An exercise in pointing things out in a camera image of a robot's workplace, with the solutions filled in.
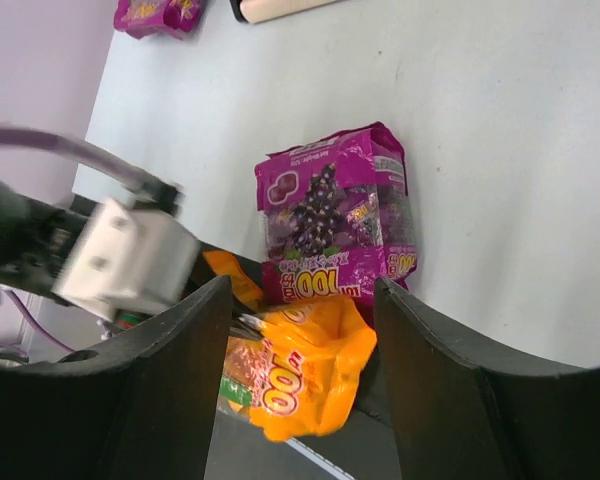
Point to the purple grape candy bag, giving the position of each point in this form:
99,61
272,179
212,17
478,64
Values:
336,216
142,18

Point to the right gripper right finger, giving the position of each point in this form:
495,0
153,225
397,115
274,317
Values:
456,404

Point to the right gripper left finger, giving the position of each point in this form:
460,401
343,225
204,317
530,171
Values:
138,406

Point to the orange candy bag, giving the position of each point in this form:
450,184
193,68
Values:
293,370

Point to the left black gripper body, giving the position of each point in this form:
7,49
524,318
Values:
36,239

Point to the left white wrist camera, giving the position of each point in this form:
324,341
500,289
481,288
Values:
124,260

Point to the beige three-tier shelf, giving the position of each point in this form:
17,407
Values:
259,11

